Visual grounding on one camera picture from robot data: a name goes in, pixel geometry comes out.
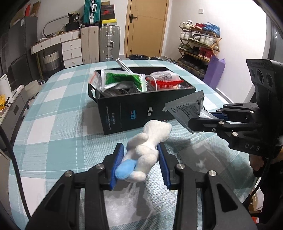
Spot white drawer desk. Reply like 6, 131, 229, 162
30, 30, 83, 68

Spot purple bag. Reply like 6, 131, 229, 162
203, 56, 226, 89

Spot teal suitcase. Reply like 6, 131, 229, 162
83, 0, 102, 24

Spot round white stool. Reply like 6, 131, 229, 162
24, 80, 41, 99

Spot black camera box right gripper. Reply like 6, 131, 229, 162
246, 59, 282, 107

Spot white kettle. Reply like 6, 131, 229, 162
0, 74, 13, 99

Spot grey foil pouch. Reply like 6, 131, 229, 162
165, 91, 204, 133

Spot dark grey refrigerator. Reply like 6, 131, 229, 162
1, 16, 40, 90

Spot beige suitcase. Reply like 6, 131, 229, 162
81, 26, 99, 64

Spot white plush toy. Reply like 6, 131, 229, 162
115, 120, 172, 183

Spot striped laundry basket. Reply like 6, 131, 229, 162
43, 50, 60, 72

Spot wooden shoe rack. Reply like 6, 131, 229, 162
177, 20, 221, 80

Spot white black striped bag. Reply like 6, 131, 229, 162
101, 88, 138, 97

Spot yellow snack bags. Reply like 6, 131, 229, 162
0, 94, 9, 111

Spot green white wipes pack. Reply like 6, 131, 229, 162
101, 69, 147, 93

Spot teal checkered tablecloth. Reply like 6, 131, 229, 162
13, 62, 256, 229

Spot black bag on desk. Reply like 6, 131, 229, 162
65, 12, 80, 32

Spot black cardboard shoe box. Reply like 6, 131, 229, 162
84, 67, 196, 135

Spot person's right hand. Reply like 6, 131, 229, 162
249, 151, 282, 178

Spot red white tissue pack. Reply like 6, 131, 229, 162
145, 70, 184, 91

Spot wooden door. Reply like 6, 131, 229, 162
124, 0, 169, 58

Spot silver suitcase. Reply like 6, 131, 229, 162
99, 26, 120, 62

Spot stacked shoe boxes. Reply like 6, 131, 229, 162
100, 1, 117, 26

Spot grey storage cabinet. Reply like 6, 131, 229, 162
1, 86, 29, 141

